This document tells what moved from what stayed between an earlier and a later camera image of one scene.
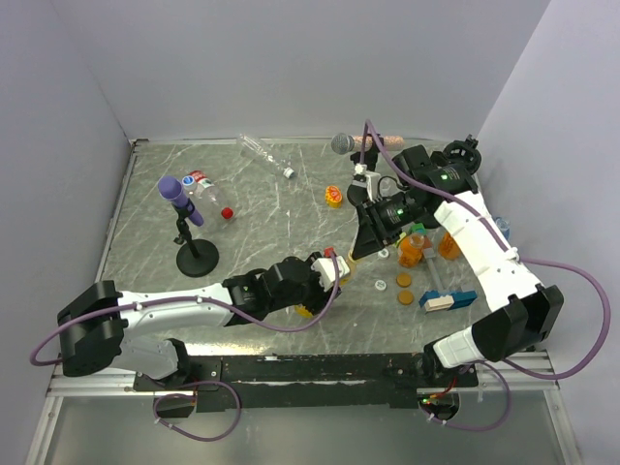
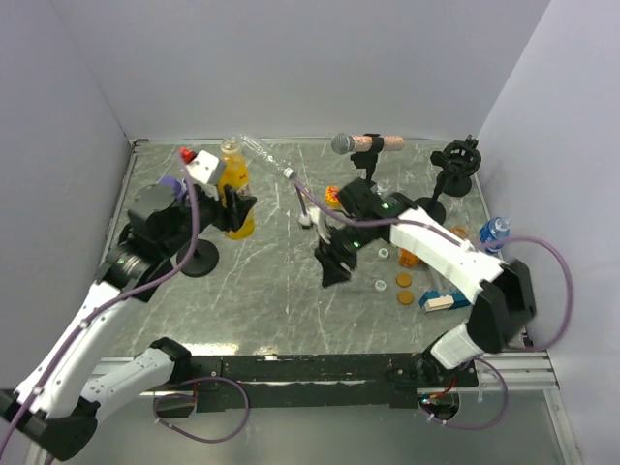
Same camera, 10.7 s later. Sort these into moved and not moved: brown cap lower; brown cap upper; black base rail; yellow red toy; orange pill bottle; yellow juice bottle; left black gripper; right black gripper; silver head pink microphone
Moved: left black gripper; yellow juice bottle; right black gripper
Not moved: yellow red toy; brown cap upper; black base rail; brown cap lower; orange pill bottle; silver head pink microphone
